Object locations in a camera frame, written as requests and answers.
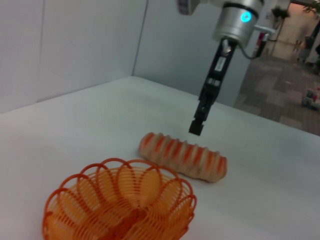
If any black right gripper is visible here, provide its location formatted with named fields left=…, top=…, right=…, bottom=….
left=188, top=40, right=237, bottom=137

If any orange striped bread loaf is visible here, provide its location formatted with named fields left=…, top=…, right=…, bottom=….
left=138, top=132, right=228, bottom=184

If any orange wire basket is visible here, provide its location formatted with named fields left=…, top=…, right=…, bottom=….
left=42, top=157, right=198, bottom=240

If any small silver connector plug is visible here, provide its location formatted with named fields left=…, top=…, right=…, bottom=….
left=221, top=38, right=233, bottom=55

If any colourful clutter on carpet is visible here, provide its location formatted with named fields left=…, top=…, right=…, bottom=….
left=301, top=86, right=320, bottom=111

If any green potted plant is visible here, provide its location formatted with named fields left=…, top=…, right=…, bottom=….
left=271, top=6, right=292, bottom=26

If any grey right arm cable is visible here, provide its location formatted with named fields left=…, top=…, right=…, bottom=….
left=239, top=24, right=276, bottom=60

